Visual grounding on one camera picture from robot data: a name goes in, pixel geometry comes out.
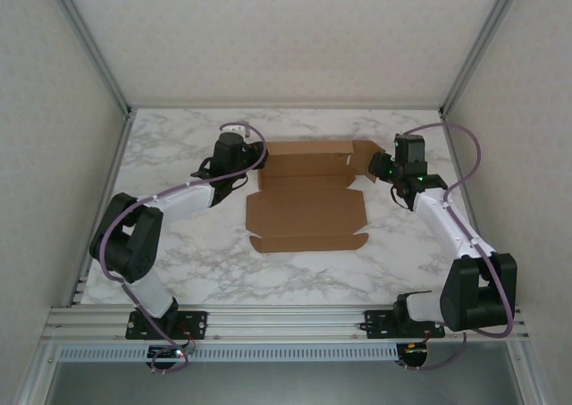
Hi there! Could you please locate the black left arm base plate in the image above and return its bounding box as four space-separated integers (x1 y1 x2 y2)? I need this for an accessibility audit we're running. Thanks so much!
124 309 210 342

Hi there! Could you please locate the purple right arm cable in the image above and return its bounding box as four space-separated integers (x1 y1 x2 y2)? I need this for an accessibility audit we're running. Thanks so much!
397 122 515 373

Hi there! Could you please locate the grey slotted cable duct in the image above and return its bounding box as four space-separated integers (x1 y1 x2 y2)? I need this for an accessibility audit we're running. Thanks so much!
57 344 400 364

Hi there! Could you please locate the brown cardboard paper box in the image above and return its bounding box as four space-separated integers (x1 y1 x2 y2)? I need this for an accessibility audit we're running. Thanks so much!
244 139 388 255

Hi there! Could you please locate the wide aluminium mounting rail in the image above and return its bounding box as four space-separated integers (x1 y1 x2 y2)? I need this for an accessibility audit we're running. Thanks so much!
42 305 531 344

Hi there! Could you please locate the aluminium frame post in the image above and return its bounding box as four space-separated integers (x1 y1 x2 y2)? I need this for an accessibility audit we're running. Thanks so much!
44 0 135 115
437 0 528 114

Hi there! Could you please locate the small controller board with LED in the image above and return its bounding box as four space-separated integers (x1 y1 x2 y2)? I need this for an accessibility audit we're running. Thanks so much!
147 344 189 362
400 342 431 367

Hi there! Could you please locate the aluminium table side rail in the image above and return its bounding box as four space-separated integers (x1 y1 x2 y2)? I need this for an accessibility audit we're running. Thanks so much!
66 109 138 308
438 108 501 308

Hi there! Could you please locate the thin aluminium table back rail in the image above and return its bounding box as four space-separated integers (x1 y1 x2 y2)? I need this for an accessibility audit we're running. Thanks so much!
129 104 443 111

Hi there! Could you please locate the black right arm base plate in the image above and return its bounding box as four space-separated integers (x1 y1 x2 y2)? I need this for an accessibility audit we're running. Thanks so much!
364 308 447 340

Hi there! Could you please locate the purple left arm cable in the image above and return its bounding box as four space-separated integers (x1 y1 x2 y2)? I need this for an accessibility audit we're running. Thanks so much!
100 122 269 375

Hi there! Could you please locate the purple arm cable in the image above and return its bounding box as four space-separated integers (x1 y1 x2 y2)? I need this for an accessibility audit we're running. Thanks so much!
100 122 269 375
397 122 515 373

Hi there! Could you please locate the aluminium frame leg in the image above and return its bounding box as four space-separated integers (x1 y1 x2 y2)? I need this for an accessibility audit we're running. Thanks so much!
507 340 553 405
17 340 62 405

